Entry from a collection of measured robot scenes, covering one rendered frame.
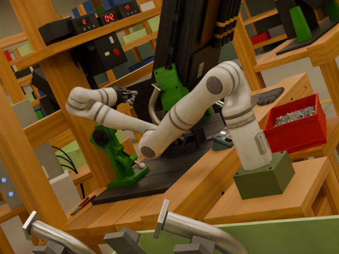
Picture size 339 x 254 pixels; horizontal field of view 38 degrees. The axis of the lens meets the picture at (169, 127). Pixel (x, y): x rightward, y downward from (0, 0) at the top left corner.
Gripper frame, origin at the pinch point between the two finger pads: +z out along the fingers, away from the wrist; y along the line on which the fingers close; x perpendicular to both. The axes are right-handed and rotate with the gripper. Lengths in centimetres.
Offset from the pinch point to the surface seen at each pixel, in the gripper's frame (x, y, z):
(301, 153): -12, -67, 20
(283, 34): 112, 301, 881
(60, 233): -14, -61, -93
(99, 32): -11.6, 33.2, 5.3
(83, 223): 40, -23, -31
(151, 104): 6.7, -0.5, 14.8
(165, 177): 17.3, -33.2, -6.9
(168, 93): -1.0, -4.2, 18.4
